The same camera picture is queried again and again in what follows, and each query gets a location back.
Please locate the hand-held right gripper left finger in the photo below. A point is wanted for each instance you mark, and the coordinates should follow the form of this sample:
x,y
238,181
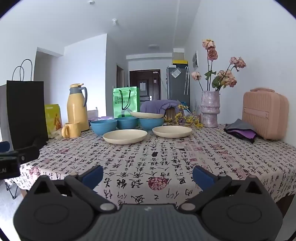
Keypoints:
x,y
93,176

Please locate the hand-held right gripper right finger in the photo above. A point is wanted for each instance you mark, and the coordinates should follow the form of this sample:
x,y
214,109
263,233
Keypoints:
x,y
201,177

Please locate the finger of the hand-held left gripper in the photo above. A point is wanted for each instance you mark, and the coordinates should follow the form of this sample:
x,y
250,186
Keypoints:
x,y
30,151

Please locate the blue bowl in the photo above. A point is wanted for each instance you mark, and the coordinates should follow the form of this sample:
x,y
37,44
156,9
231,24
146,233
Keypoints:
x,y
103,127
126,123
151,124

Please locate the cream plate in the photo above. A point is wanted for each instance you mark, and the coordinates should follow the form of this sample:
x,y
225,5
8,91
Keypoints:
x,y
146,115
172,131
124,136

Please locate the yellow snack box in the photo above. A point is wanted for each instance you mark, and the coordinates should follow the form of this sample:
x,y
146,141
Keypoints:
x,y
53,118

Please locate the black paper bag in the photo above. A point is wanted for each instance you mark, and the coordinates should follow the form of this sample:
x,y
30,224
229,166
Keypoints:
x,y
25,111

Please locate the yellow mug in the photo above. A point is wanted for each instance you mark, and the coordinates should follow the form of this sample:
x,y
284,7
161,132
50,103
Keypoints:
x,y
72,129

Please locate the calligraphy printed tablecloth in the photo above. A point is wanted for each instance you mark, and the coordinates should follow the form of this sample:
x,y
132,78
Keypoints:
x,y
148,157

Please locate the yellow flower sprig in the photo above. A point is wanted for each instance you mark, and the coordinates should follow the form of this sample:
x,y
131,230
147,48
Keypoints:
x,y
189,120

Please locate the purple plastic bag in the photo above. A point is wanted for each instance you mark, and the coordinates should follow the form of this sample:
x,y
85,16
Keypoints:
x,y
106,118

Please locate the folded grey purple cloth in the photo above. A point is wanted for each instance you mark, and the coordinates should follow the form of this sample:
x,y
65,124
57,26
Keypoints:
x,y
240,129

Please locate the yellow thermos jug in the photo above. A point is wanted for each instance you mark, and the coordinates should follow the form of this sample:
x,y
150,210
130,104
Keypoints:
x,y
77,111

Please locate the pink textured vase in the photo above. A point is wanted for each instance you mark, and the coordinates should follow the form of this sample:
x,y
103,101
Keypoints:
x,y
209,111

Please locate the wooden chair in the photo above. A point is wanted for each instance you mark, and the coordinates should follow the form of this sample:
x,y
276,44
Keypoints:
x,y
172,112

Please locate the green shopping bag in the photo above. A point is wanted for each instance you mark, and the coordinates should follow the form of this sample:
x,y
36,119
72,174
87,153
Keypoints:
x,y
120,104

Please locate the tan hard case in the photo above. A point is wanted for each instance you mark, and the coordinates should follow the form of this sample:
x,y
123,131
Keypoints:
x,y
263,115

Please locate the grey refrigerator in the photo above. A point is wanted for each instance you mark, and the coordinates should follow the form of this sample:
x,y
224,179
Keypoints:
x,y
178,90

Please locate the white umbrella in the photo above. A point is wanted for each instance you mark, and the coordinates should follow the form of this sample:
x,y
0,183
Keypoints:
x,y
186,81

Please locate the dried pink roses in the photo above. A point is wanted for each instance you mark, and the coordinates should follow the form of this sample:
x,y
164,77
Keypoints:
x,y
227,77

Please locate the dark brown door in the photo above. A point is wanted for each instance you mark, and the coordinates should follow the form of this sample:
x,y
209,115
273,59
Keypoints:
x,y
145,78

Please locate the cardboard box with yellow band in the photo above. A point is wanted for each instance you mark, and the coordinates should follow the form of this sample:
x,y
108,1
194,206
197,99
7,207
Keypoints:
x,y
179,62

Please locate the white ceiling sprinkler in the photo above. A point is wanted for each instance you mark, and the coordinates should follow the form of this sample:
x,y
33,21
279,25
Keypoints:
x,y
114,21

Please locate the wall picture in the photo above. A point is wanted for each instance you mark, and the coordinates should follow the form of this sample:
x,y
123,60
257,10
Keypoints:
x,y
195,60

